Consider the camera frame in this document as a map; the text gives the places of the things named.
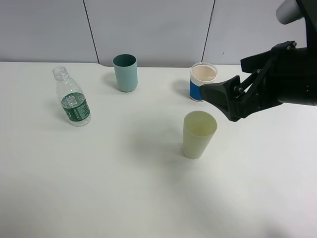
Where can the clear plastic bottle green label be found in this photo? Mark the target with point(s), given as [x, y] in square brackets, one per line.
[71, 97]

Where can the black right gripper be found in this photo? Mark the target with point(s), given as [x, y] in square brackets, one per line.
[292, 79]

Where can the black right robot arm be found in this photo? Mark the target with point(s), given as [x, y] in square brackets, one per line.
[288, 12]

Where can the clear cup blue sleeve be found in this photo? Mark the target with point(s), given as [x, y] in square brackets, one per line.
[200, 74]

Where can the pale green plastic cup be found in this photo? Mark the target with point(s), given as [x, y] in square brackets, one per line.
[198, 129]

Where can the teal plastic cup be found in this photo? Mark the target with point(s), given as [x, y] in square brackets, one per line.
[125, 67]

